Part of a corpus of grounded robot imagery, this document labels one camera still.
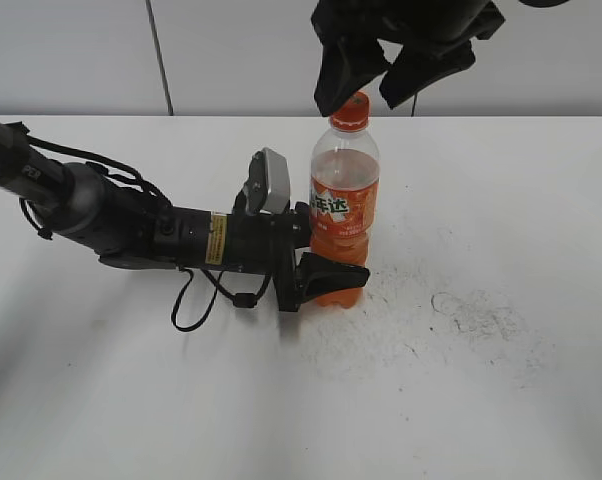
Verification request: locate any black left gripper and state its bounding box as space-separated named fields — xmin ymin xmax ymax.
xmin=224 ymin=201 xmax=370 ymax=312

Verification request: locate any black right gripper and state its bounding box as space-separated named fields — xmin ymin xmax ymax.
xmin=311 ymin=0 xmax=505 ymax=117

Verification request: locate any orange bottle cap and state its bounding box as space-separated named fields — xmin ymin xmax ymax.
xmin=329 ymin=91 xmax=371 ymax=132

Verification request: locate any orange soda plastic bottle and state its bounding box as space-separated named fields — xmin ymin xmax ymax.
xmin=308 ymin=124 xmax=382 ymax=310

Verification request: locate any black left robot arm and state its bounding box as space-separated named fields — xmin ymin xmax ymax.
xmin=0 ymin=122 xmax=370 ymax=312

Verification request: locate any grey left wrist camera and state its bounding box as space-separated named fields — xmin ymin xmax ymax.
xmin=242 ymin=147 xmax=291 ymax=215

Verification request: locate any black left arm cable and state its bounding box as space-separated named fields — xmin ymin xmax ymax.
xmin=169 ymin=268 xmax=274 ymax=332

